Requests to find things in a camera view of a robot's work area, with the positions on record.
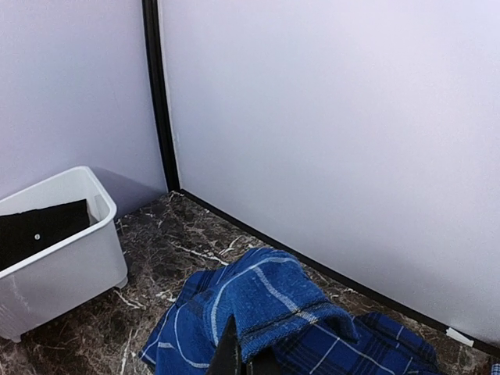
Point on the left black frame post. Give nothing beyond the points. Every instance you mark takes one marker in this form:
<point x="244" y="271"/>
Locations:
<point x="150" y="12"/>

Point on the white plastic bin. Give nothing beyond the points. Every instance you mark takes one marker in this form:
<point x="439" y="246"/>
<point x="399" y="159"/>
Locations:
<point x="71" y="272"/>

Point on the black garment in bin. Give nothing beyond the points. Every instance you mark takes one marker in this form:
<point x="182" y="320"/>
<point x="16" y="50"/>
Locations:
<point x="28" y="233"/>

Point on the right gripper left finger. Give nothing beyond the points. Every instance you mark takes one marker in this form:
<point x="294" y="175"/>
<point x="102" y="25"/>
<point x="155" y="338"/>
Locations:
<point x="227" y="358"/>

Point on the light blue checked folded shirt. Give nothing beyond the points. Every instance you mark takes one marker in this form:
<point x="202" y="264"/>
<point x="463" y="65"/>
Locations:
<point x="495" y="369"/>

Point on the dark blue plaid shirt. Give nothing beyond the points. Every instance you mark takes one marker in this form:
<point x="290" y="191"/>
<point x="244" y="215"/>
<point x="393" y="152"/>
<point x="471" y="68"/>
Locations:
<point x="276" y="305"/>

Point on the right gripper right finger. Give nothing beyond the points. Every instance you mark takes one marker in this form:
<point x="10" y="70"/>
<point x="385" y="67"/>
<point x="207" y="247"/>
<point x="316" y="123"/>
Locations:
<point x="264" y="363"/>

